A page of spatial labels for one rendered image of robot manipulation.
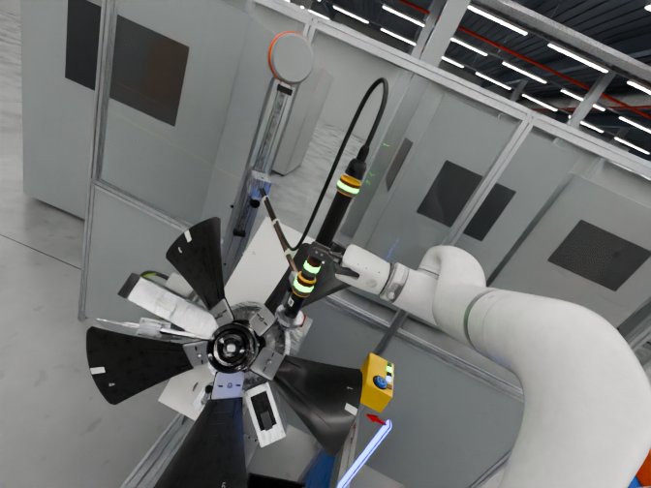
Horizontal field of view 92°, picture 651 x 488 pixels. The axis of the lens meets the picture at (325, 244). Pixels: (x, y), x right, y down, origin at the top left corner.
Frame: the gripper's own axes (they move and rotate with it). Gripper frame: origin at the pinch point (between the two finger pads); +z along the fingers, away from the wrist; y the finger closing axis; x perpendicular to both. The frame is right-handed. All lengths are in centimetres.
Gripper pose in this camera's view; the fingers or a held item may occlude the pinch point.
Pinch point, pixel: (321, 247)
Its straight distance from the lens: 67.5
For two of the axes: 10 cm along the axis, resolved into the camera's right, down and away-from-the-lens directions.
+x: 3.8, -8.3, -4.1
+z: -9.0, -4.4, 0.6
